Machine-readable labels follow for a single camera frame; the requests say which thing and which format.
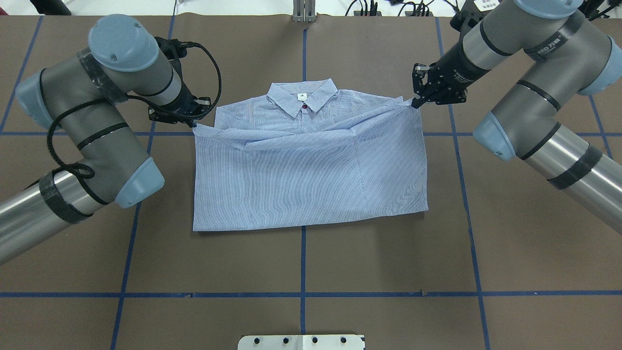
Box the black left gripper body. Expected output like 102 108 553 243
165 87 202 122

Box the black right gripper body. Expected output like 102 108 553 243
427 51 479 105

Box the light blue striped shirt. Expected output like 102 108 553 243
192 79 428 232

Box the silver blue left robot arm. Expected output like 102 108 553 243
0 14 217 263

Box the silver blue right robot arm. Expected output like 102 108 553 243
412 0 622 232

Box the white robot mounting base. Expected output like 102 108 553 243
237 334 366 350

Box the grey aluminium frame post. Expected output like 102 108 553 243
293 0 317 23

